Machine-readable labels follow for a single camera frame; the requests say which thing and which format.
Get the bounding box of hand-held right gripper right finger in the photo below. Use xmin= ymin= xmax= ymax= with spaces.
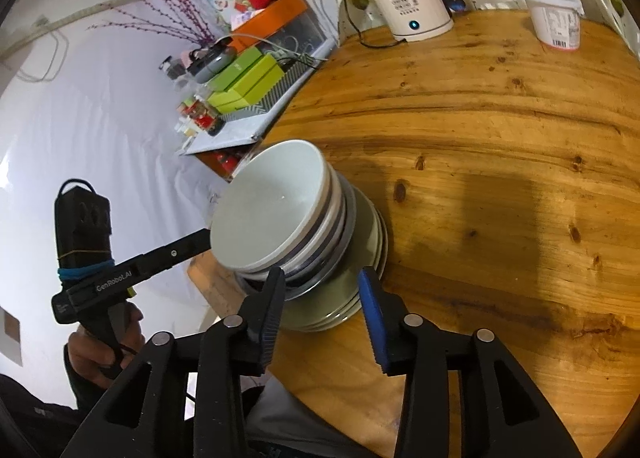
xmin=357 ymin=265 xmax=583 ymax=458

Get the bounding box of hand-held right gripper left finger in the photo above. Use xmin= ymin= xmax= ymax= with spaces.
xmin=60 ymin=265 xmax=287 ymax=458

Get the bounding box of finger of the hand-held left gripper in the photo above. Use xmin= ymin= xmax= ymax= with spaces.
xmin=131 ymin=229 xmax=213 ymax=289

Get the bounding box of stainless steel bowl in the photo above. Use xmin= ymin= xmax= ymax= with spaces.
xmin=235 ymin=183 xmax=358 ymax=300

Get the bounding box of large white bowl blue stripe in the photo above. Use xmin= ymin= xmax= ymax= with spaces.
xmin=240 ymin=173 xmax=348 ymax=284

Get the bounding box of small white bowl blue stripe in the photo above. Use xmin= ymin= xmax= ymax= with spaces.
xmin=209 ymin=139 xmax=332 ymax=274

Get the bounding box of person's left forearm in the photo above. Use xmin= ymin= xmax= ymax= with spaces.
xmin=0 ymin=343 xmax=108 ymax=458

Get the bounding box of person's left hand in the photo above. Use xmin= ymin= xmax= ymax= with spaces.
xmin=65 ymin=302 xmax=147 ymax=380

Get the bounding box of person's leg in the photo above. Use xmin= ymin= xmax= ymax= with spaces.
xmin=245 ymin=373 xmax=396 ymax=458

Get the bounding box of white shelf board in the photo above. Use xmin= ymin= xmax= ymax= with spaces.
xmin=177 ymin=113 xmax=263 ymax=156

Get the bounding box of lime green box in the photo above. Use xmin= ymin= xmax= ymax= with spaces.
xmin=207 ymin=54 xmax=281 ymax=99
xmin=210 ymin=70 xmax=286 ymax=111

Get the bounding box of black white striped tray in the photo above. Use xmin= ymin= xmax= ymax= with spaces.
xmin=220 ymin=40 xmax=331 ymax=123

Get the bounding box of small dark jar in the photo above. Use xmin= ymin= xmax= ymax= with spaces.
xmin=160 ymin=55 xmax=188 ymax=81

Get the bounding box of grey handheld device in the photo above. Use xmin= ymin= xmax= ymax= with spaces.
xmin=186 ymin=37 xmax=237 ymax=85

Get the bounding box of dark green box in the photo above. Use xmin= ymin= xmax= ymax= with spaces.
xmin=217 ymin=45 xmax=266 ymax=89

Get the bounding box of clear plastic storage box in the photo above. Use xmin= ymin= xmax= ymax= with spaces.
xmin=260 ymin=10 xmax=336 ymax=64

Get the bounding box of orange box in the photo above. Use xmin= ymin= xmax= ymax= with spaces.
xmin=230 ymin=0 xmax=308 ymax=51

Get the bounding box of white plastic tub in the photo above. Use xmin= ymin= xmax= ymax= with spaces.
xmin=518 ymin=0 xmax=585 ymax=51

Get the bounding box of white wall pipe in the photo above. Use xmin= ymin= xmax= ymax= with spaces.
xmin=0 ymin=0 xmax=153 ymax=61

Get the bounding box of black kettle power cable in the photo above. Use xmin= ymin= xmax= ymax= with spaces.
xmin=337 ymin=0 xmax=401 ymax=50

